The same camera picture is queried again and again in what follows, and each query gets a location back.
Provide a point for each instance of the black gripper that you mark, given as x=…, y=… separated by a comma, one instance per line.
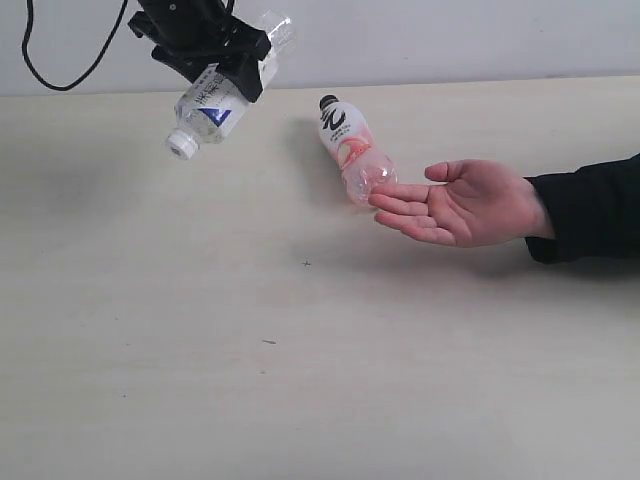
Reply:
x=185, y=33

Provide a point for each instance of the clear bottle blue white label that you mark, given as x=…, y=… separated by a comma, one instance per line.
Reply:
x=210, y=109

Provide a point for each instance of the black sleeved forearm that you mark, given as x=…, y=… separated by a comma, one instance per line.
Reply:
x=594, y=212

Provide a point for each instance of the pink peach drink bottle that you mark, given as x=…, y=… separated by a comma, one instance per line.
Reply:
x=344, y=132

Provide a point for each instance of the person's open bare hand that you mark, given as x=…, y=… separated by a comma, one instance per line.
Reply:
x=468, y=204

